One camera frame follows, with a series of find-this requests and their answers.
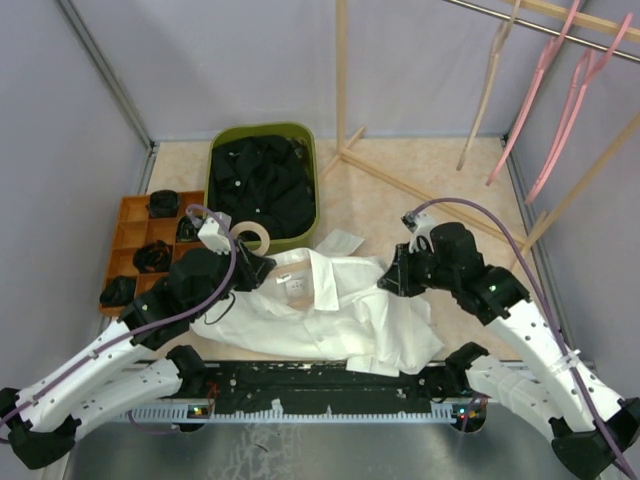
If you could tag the green plastic basket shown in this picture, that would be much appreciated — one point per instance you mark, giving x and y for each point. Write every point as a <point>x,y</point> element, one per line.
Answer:
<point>289,130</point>

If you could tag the black rolled belt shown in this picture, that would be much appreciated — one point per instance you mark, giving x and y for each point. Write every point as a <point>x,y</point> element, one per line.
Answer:
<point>119,291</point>
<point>155,257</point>

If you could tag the black garment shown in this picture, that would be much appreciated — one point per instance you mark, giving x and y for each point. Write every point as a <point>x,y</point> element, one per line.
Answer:
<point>263,179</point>

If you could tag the pink plastic hanger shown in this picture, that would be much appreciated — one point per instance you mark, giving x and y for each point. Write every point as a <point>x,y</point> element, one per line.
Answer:
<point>588,66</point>

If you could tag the wooden rack frame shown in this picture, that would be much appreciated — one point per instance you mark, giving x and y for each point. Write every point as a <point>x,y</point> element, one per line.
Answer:
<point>343,146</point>

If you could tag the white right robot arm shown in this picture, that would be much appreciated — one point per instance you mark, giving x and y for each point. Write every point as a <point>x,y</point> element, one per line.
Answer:
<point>586,422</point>

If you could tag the pink hanger with plaid shirt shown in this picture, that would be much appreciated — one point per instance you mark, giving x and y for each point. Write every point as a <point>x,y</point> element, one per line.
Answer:
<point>547,55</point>

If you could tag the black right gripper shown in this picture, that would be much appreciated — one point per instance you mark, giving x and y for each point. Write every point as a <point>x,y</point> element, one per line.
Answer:
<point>398,279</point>

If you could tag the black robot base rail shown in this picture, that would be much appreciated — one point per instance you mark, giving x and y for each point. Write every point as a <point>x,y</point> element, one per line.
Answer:
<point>320,387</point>

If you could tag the black rolled belt front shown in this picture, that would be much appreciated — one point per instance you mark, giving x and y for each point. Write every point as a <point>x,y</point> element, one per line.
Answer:
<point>119,291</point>

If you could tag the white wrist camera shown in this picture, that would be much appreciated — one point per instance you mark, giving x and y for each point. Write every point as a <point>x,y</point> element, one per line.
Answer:
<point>420,226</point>
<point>213,238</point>

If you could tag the cream white garment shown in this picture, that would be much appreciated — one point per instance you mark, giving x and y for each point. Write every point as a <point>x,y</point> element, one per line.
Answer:
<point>325,304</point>

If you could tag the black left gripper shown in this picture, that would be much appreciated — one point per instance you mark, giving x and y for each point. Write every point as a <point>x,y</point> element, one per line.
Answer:
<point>253,269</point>

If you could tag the orange compartment tray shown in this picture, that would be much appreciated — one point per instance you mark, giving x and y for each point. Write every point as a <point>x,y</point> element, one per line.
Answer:
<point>134,229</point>

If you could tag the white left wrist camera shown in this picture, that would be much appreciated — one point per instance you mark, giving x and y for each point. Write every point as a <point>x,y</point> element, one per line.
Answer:
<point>213,238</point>

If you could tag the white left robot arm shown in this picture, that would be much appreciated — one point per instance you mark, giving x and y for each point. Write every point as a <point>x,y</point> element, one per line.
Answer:
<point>47,419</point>

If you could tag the beige wooden hanger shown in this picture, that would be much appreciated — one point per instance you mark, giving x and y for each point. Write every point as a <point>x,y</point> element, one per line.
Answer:
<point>497,45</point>
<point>260,240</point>

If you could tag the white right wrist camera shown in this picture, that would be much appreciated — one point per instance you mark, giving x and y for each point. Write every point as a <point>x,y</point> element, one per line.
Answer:
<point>420,226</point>

